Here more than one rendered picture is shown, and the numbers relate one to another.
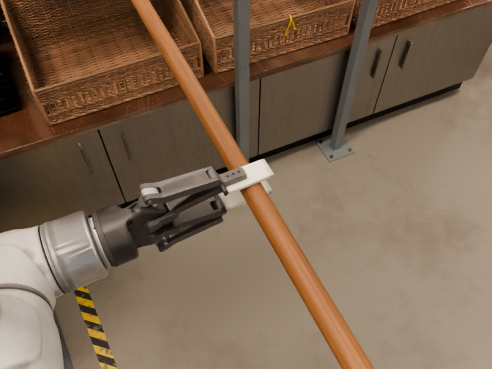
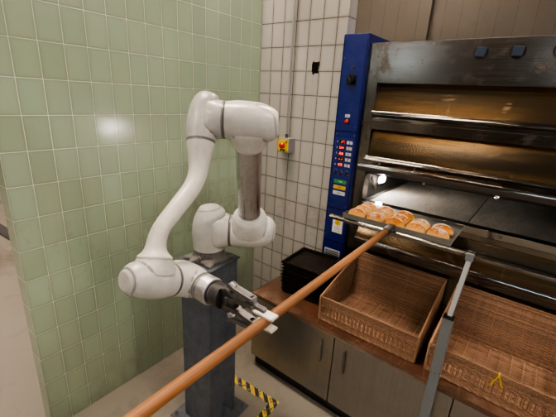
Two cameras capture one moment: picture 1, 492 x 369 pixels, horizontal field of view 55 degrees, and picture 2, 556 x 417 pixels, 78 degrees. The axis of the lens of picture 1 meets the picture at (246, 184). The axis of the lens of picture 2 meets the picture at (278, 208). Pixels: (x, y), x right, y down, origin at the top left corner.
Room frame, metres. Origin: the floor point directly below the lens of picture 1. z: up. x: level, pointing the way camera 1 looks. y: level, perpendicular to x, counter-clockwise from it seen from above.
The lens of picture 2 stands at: (0.00, -0.72, 1.79)
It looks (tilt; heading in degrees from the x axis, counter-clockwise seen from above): 18 degrees down; 62
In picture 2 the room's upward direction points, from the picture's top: 3 degrees clockwise
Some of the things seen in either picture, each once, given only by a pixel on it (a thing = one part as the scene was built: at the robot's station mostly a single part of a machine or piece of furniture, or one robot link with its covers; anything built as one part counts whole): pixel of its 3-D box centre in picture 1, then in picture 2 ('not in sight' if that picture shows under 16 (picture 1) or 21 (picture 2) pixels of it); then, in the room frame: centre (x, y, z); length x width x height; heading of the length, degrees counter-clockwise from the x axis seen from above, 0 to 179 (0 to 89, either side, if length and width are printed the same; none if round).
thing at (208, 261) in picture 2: not in sight; (206, 253); (0.43, 0.79, 1.03); 0.22 x 0.18 x 0.06; 29
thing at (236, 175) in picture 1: (226, 175); (258, 304); (0.36, 0.02, 1.23); 0.05 x 0.01 x 0.03; 116
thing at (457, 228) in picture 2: not in sight; (403, 218); (1.44, 0.51, 1.19); 0.55 x 0.36 x 0.03; 116
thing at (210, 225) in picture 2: not in sight; (211, 226); (0.46, 0.79, 1.17); 0.18 x 0.16 x 0.22; 154
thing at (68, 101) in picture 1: (101, 28); (381, 299); (1.37, 0.50, 0.72); 0.56 x 0.49 x 0.28; 116
